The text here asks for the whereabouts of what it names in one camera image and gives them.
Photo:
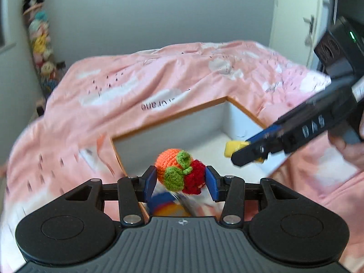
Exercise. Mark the calico plush toy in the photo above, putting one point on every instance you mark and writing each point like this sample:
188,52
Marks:
167,204

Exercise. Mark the crochet orange and red fruit toy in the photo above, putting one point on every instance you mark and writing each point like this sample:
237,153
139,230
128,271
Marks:
170,162

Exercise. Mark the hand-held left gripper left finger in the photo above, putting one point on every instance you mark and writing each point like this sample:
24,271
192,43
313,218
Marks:
150,183

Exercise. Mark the column of plush toys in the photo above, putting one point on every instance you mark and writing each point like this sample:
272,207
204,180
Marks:
39,42

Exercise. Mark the white door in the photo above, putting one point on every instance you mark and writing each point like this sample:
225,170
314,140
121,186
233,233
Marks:
295,11

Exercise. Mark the orange cardboard box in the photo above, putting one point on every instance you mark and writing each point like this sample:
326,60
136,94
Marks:
176,130

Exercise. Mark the person's right hand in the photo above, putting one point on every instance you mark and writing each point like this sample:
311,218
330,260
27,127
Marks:
349,153

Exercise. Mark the yellow block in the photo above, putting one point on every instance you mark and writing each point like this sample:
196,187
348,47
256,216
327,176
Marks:
233,148

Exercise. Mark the pink printed blanket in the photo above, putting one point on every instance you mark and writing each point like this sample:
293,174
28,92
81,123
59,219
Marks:
142,76

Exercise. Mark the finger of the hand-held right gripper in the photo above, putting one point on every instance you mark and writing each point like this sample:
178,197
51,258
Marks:
266,132
250,155

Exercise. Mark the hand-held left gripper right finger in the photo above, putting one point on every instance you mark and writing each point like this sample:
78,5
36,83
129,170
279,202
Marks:
212,186

